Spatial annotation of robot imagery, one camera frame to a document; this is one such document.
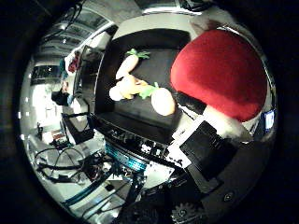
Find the red tomato plush toy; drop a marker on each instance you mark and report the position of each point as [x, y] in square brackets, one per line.
[221, 71]

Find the teal ribbed panel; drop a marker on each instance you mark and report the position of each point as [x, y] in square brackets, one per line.
[124, 158]

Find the long carrot plush toy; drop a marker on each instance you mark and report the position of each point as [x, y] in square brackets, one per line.
[127, 64]

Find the black rectangular container bin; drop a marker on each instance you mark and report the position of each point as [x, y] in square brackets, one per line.
[155, 68]

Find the orange and white fox plush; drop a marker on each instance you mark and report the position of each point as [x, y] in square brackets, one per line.
[126, 88]

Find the laptop with blue screen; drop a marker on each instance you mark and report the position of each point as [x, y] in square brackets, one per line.
[269, 119]

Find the small black open box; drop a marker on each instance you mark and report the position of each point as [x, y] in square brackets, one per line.
[78, 129]

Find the person in red top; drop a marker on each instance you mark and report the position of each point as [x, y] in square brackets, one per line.
[73, 63]

